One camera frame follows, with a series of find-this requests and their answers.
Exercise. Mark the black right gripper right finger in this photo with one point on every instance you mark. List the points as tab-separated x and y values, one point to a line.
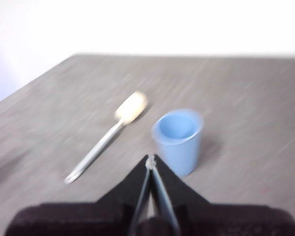
211	218

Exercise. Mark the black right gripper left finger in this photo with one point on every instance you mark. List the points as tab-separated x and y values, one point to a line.
93	218

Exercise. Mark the blue ribbed plastic cup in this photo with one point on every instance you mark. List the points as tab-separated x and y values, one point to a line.
179	152

